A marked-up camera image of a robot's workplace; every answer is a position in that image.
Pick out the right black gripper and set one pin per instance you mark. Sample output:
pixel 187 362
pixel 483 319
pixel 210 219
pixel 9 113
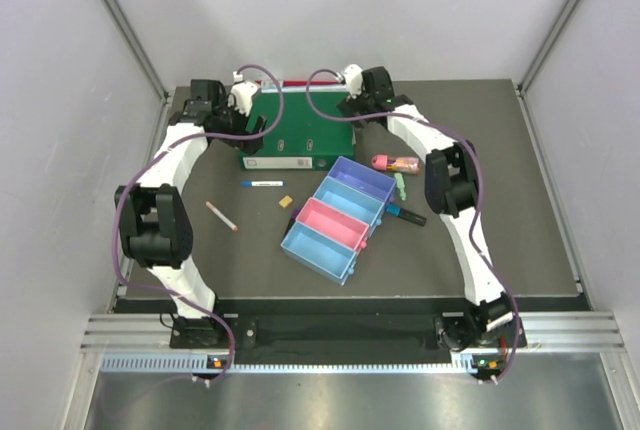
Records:
pixel 349 106

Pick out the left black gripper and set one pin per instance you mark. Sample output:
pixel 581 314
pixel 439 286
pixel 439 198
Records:
pixel 224 107

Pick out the white blue pen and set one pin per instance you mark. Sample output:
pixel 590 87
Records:
pixel 262 183

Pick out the green ring binder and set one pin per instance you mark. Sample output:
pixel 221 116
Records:
pixel 303 140

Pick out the purple drawer bin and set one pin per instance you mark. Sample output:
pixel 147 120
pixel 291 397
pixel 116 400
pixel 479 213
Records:
pixel 364 179

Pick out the crayon tube pink cap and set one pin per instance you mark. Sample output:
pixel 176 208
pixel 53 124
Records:
pixel 403 165

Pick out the yellow eraser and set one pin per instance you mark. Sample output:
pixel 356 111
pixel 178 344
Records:
pixel 285 201

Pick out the green highlighter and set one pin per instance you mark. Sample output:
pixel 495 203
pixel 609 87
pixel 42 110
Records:
pixel 400 185

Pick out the light blue bin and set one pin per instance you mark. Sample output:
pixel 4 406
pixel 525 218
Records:
pixel 320 253
pixel 350 201

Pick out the blue black marker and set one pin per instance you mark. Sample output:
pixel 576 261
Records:
pixel 406 215

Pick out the pink drawer bin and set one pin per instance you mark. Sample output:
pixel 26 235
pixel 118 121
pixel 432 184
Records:
pixel 334 224

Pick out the purple black highlighter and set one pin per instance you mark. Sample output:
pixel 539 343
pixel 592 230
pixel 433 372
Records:
pixel 292 220

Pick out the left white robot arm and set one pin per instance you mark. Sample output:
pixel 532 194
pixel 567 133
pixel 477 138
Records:
pixel 154 227

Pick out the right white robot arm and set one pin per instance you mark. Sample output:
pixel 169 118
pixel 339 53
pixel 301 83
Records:
pixel 454 190

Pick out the red folder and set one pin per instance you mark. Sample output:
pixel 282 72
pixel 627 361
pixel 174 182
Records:
pixel 297 84

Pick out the pink pencil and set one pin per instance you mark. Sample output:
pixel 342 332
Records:
pixel 221 216

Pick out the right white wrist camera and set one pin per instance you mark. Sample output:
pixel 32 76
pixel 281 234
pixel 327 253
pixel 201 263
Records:
pixel 351 78

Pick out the left aluminium frame post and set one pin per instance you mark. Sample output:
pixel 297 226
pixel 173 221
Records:
pixel 134 45

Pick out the aluminium frame post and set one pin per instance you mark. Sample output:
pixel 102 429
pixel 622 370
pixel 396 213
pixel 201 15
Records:
pixel 551 38
pixel 134 45

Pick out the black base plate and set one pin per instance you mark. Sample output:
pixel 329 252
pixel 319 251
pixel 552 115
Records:
pixel 315 333

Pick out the grey cable duct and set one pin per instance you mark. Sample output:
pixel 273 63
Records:
pixel 207 364

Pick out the right aluminium frame post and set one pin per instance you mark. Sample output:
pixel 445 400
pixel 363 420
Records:
pixel 551 38

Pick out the aluminium front rail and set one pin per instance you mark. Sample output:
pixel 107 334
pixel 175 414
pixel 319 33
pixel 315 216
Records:
pixel 571 332

